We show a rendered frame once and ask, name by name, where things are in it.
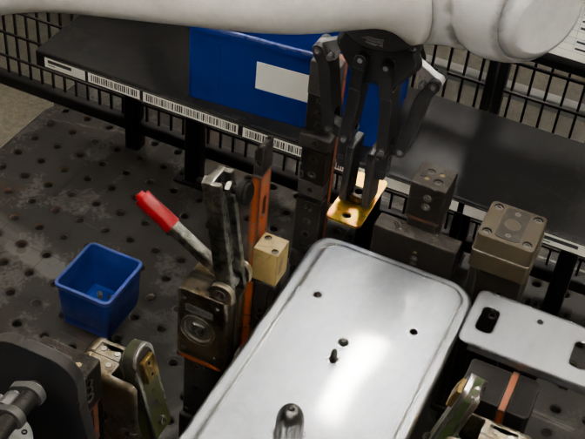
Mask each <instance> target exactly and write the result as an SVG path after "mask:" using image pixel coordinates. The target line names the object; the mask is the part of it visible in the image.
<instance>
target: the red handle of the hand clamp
mask: <svg viewBox="0 0 585 439"><path fill-rule="evenodd" d="M135 198H136V199H137V200H138V201H137V202H136V203H135V204H136V205H137V206H138V207H139V208H140V209H141V210H143V211H144V212H145V213H146V214H147V215H148V216H149V217H150V218H151V219H152V220H153V221H154V222H155V223H156V224H158V225H159V226H160V227H161V228H162V229H163V230H164V231H165V232H166V233H169V234H170V235H171V236H172V237H173V238H174V239H175V240H176V241H177V242H178V243H179V244H180V245H181V246H182V247H183V248H185V249H186V250H187V251H188V252H189V253H190V254H191V255H192V256H193V257H194V258H195V259H196V260H197V261H198V262H200V263H201V264H202V265H203V266H204V267H205V268H206V269H207V270H208V271H209V272H210V273H211V274H212V275H213V276H214V269H213V263H212V252H211V251H210V250H209V249H208V248H207V247H206V246H205V245H204V244H203V243H202V242H201V241H200V240H199V239H198V238H197V237H195V236H194V235H193V234H192V233H191V232H190V231H189V230H188V229H187V228H186V227H185V226H184V225H183V224H182V223H181V222H180V221H179V218H177V217H176V216H175V215H174V214H173V213H172V212H171V211H170V210H169V209H168V208H167V207H166V206H165V205H164V204H163V203H162V202H160V201H159V200H158V199H157V198H156V197H155V196H154V195H153V194H152V193H151V192H150V191H149V190H148V191H147V192H144V191H143V190H142V191H141V192H140V193H139V194H138V195H137V196H136V197H135ZM233 279H234V286H235V287H236V286H237V285H238V284H239V281H240V278H239V276H238V275H237V274H236V273H233Z"/></svg>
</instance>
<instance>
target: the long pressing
mask: <svg viewBox="0 0 585 439"><path fill-rule="evenodd" d="M315 293H321V296H320V297H316V296H314V294H315ZM471 307H472V302H471V299H470V297H469V295H468V293H467V292H466V290H465V289H464V288H463V287H461V286H460V285H458V284H456V283H455V282H452V281H450V280H447V279H444V278H442V277H440V276H437V275H434V274H431V273H428V272H426V271H423V270H420V269H419V268H416V267H412V266H409V265H407V264H404V263H402V262H399V261H397V260H393V259H390V258H388V257H386V256H383V255H381V254H378V253H374V252H372V251H369V250H366V249H365V248H362V247H358V246H355V245H353V244H351V243H348V242H345V241H342V240H336V239H334V238H324V239H320V240H317V241H316V242H314V243H313V244H312V245H311V246H310V248H309V249H308V250H307V252H306V254H305V255H304V257H303V258H302V260H301V261H300V263H299V264H298V265H297V266H296V268H295V269H294V271H293V272H292V274H291V275H290V277H289V278H288V280H287V281H286V283H285V285H284V286H283V287H282V288H281V289H280V291H279V293H278V294H277V296H276V297H275V299H274V300H273V302H272V303H271V305H270V306H269V308H268V309H267V310H266V312H265V313H264V314H263V316H262V317H261V319H260V320H259V322H258V324H257V325H256V327H255V328H254V329H253V331H252V332H251V333H250V335H249V336H248V338H247V339H246V340H245V342H244V344H243V345H242V347H241V348H240V350H239V351H238V353H237V354H236V355H235V356H234V358H233V359H232V361H231V363H230V364H229V366H228V367H227V368H226V370H225V372H224V373H223V374H222V375H221V377H220V378H219V380H218V381H217V383H216V384H215V386H214V387H213V389H212V391H211V392H210V393H209V395H208V396H207V397H206V398H205V400H204V402H203V403H202V404H201V406H200V407H199V409H198V411H197V412H196V414H195V415H194V417H193V418H192V419H191V420H190V422H189V423H188V425H187V426H186V428H185V430H184V431H183V432H182V434H181V435H180V437H179V438H178V439H274V436H273V433H274V430H275V422H276V416H277V414H278V412H279V409H280V408H281V407H282V406H283V405H285V404H287V403H289V402H292V403H296V404H297V405H299V406H300V407H301V409H302V410H303V413H304V417H305V424H304V430H303V439H409V438H410V436H411V434H412V433H413V431H414V428H415V426H416V423H417V421H418V420H419V418H420V415H421V413H422V411H423V409H424V408H425V406H426V404H427V401H428V399H429V396H430V395H431V393H432V391H433V389H434V386H435V384H436V382H437V381H438V379H439V377H440V374H441V371H442V369H443V368H444V366H445V364H446V362H447V359H448V357H449V356H450V354H451V352H452V350H453V348H454V344H455V343H456V341H457V339H458V337H459V332H460V331H461V328H462V326H463V324H464V321H465V319H466V318H467V315H468V313H469V311H470V309H471ZM412 329H414V330H416V331H417V332H418V334H411V333H410V330H412ZM341 338H346V341H347V342H348V344H347V345H346V346H344V347H343V346H341V345H340V344H339V341H340V339H341ZM334 348H336V349H337V350H338V355H337V358H338V361H337V362H335V363H332V362H330V361H329V360H328V358H329V357H330V355H331V352H332V350H333V349H334Z"/></svg>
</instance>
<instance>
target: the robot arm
mask: <svg viewBox="0 0 585 439"><path fill-rule="evenodd" d="M582 3H583V0H0V16H2V15H9V14H16V13H28V12H52V13H67V14H78V15H86V16H94V17H110V18H118V19H127V20H135V21H143V22H151V23H160V24H175V25H184V26H191V27H199V28H207V29H216V30H232V31H241V32H251V33H263V34H280V35H304V34H321V33H325V34H323V35H322V36H321V37H320V38H319V40H318V41H317V42H316V43H315V44H314V46H313V47H312V53H313V55H314V58H315V60H316V63H317V65H318V67H319V90H320V104H321V118H322V129H323V131H324V132H325V133H332V134H334V135H335V136H336V137H337V138H338V140H339V145H338V151H337V157H336V163H337V165H339V166H342V167H344V168H343V173H342V179H341V185H340V195H339V199H341V200H344V201H346V199H347V198H348V194H349V192H350V191H351V189H352V188H353V186H354V185H356V181H357V176H358V171H359V166H360V157H361V152H362V146H363V142H364V137H365V133H363V132H359V131H358V129H359V128H360V126H359V124H360V118H361V114H362V110H363V107H364V103H365V99H366V93H367V89H368V86H369V83H372V84H376V85H377V86H379V99H380V108H379V120H378V131H377V141H376V142H375V143H374V145H373V147H372V148H371V150H370V151H369V153H368V154H367V159H366V171H365V178H364V184H363V190H362V196H361V202H360V206H361V207H363V208H366V209H367V208H368V207H369V206H370V204H371V202H372V201H373V199H374V197H375V196H376V194H377V192H378V186H379V181H380V180H383V179H384V178H385V177H386V175H387V174H388V172H389V171H390V166H391V161H392V155H395V156H396V157H398V158H403V157H405V155H406V154H407V152H408V150H409V148H410V147H411V145H412V144H413V142H414V139H415V137H416V135H417V132H418V130H419V129H420V125H421V122H422V120H423V118H424V116H425V114H426V111H427V108H428V106H429V104H430V101H431V99H432V97H433V96H434V95H435V94H436V93H437V92H438V91H439V90H440V88H441V87H442V86H443V84H444V83H445V81H446V80H447V73H446V72H445V71H444V70H437V71H436V70H435V69H434V68H433V67H432V66H431V65H429V64H428V63H427V62H426V59H427V55H426V52H425V50H424V44H437V45H445V46H449V47H453V48H455V49H458V50H468V51H470V52H471V53H473V54H475V55H476V56H478V57H483V58H485V59H489V60H493V61H498V62H502V63H524V62H528V61H531V60H534V59H536V58H538V57H541V56H543V55H544V54H546V53H547V52H549V51H551V50H553V49H554V48H555V47H556V46H557V45H559V44H560V43H561V42H562V41H563V40H564V39H565V38H566V37H567V36H568V34H569V33H570V32H571V30H572V29H573V28H574V26H575V24H576V22H577V20H578V18H579V16H580V13H581V9H582ZM331 32H340V34H339V35H338V36H334V37H331V35H329V34H327V33H331ZM340 52H341V53H342V55H343V57H344V59H345V60H346V62H347V64H348V66H349V68H350V70H351V72H352V74H351V77H350V82H349V85H348V88H349V92H348V95H347V100H346V106H345V110H344V114H343V118H342V103H341V84H340V57H339V55H340ZM416 72H417V73H418V75H419V79H418V81H417V85H418V89H419V90H420V91H419V93H418V94H417V96H416V98H415V100H414V102H413V105H412V107H411V110H410V112H409V114H408V116H407V120H406V122H405V124H404V126H403V129H402V131H401V134H400V137H399V138H396V132H397V122H398V112H399V102H400V88H401V86H402V83H403V82H404V81H406V80H407V79H408V78H410V77H411V76H412V75H413V74H415V73H416ZM357 131H358V132H357ZM356 132H357V133H356Z"/></svg>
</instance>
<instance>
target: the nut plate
mask: <svg viewBox="0 0 585 439"><path fill-rule="evenodd" d="M364 178H365V173H363V172H358V176H357V181H356V185H354V186H353V188H352V189H351V191H350V192H349V194H348V198H347V199H346V201H344V200H341V199H339V197H338V198H337V199H336V200H335V201H334V203H333V205H332V206H331V208H330V209H329V211H328V212H327V214H326V216H327V218H328V219H330V220H333V221H336V222H338V223H340V224H343V225H346V226H350V227H352V228H355V229H358V228H361V227H362V225H363V223H364V222H365V220H366V218H367V217H368V215H369V213H370V212H371V211H372V210H373V208H374V206H375V204H376V203H377V201H378V200H379V198H380V196H381V194H382V193H383V192H384V191H385V189H386V188H387V182H386V181H385V180H380V181H379V186H378V192H377V194H376V196H375V197H374V199H373V201H372V202H371V204H370V206H369V207H368V208H367V209H366V208H363V207H361V206H360V202H361V196H362V190H363V184H364ZM343 214H349V215H350V216H351V218H348V219H346V218H344V217H343V216H342V215H343Z"/></svg>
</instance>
